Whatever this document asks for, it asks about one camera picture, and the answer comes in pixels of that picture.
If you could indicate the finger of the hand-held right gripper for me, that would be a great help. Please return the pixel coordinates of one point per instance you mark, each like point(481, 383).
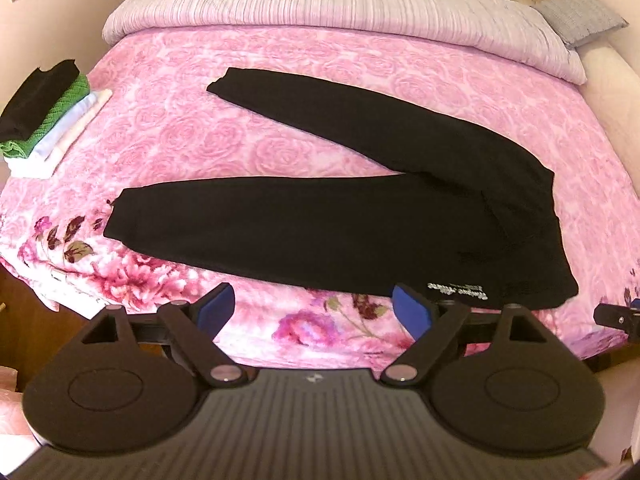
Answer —
point(620, 319)

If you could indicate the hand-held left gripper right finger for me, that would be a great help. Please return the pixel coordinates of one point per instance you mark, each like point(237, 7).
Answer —
point(414, 312)

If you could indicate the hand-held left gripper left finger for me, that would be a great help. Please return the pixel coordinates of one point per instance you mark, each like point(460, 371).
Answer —
point(215, 310)

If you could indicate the black pants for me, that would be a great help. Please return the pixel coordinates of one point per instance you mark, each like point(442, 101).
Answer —
point(350, 240)

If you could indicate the stack of folded clothes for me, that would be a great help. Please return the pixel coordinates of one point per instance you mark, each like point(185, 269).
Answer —
point(97, 102)

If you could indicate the pink floral blanket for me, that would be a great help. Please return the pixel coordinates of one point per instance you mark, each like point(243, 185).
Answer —
point(200, 135)

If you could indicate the brown wooden nightstand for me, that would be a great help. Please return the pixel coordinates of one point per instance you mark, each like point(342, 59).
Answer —
point(25, 330)

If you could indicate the pale pink cloth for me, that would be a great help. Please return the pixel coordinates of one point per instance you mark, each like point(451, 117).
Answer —
point(10, 400)

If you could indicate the white folded garment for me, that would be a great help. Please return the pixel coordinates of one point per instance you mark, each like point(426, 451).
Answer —
point(70, 120)

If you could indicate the green knitted folded garment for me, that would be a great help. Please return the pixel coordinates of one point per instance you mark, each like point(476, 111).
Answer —
point(55, 120)

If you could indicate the black folded garment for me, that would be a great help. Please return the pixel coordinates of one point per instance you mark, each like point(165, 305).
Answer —
point(35, 100)

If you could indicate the grey pillow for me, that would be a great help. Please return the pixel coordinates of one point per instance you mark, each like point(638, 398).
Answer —
point(580, 15)

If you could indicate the pale lilac ribbed duvet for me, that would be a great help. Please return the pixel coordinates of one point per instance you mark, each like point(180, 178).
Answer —
point(325, 0)

